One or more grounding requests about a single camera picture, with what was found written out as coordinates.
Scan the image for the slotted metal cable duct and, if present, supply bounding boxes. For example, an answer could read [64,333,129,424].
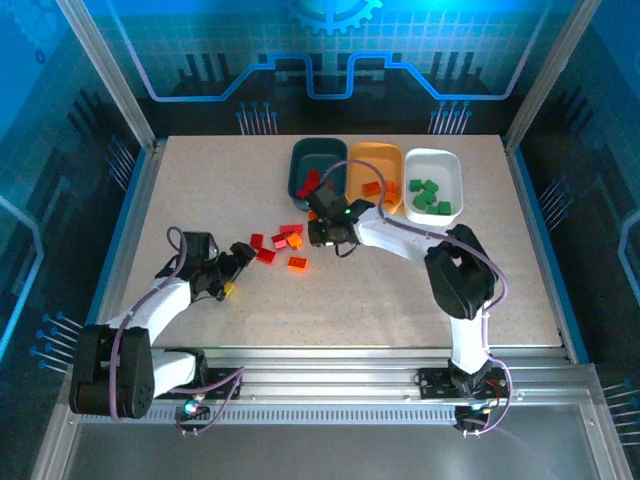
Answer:
[79,405,459,426]

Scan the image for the teal plastic container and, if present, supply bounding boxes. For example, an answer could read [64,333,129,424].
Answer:
[288,137,350,211]

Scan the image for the aluminium frame post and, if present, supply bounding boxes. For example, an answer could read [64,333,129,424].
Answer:
[502,0,606,154]
[53,0,164,154]

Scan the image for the white plastic container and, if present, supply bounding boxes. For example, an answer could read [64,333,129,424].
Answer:
[403,148,465,226]

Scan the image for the aluminium mounting rail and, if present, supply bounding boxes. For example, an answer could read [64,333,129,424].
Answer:
[59,345,609,409]

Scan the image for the orange plastic container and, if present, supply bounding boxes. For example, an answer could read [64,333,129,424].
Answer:
[346,142,405,219]

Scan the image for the small circuit board with LED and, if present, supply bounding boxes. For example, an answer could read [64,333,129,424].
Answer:
[175,398,211,420]
[455,403,494,424]

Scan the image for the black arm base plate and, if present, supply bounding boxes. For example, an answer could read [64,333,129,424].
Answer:
[412,366,511,401]
[152,366,244,401]

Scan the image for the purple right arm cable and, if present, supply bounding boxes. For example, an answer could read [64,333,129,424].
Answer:
[318,159,512,439]

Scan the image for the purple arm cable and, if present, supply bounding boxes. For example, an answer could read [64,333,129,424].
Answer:
[318,159,512,439]
[107,225,246,436]

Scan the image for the aluminium side rail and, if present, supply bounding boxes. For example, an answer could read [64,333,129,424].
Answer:
[502,137,591,366]
[74,139,169,364]

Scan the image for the grey metal panel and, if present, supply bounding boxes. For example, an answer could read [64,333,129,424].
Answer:
[29,404,631,480]

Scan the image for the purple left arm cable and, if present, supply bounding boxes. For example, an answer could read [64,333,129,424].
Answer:
[107,225,246,436]

